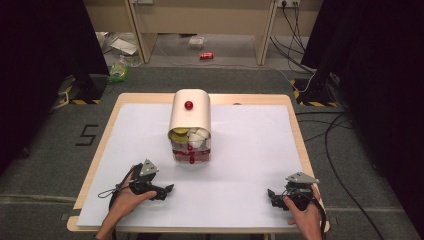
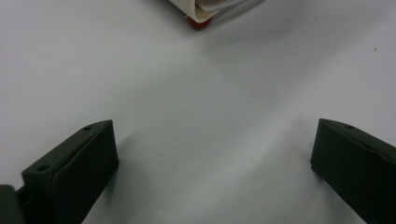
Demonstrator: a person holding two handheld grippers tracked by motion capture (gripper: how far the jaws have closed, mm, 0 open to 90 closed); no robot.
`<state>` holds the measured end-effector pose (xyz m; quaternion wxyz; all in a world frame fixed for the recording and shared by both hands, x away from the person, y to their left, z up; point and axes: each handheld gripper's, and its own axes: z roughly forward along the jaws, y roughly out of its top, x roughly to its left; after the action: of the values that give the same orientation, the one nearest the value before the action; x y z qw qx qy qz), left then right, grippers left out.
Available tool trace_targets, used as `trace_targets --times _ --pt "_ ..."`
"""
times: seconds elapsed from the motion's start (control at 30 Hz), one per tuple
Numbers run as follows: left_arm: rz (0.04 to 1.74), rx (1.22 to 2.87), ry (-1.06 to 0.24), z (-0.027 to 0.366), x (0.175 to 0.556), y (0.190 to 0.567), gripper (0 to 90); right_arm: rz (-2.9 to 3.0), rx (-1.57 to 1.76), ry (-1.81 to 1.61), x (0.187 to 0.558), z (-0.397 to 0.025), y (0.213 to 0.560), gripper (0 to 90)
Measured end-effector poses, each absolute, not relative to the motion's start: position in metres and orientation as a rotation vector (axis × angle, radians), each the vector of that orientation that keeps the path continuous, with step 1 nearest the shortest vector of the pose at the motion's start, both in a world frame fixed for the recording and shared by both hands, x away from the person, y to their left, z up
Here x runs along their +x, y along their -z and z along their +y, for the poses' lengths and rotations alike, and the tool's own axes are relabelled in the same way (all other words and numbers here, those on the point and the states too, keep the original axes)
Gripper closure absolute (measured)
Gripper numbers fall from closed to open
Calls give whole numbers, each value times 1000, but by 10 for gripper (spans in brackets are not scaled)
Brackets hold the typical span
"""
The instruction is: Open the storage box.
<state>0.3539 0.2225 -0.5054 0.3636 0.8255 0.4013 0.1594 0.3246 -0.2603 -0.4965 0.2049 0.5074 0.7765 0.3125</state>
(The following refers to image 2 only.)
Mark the white box with red foot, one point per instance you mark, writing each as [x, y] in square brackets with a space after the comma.
[205, 9]

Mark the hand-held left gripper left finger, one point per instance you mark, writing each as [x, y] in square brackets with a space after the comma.
[74, 174]

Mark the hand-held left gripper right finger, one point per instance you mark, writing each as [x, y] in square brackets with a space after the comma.
[358, 168]

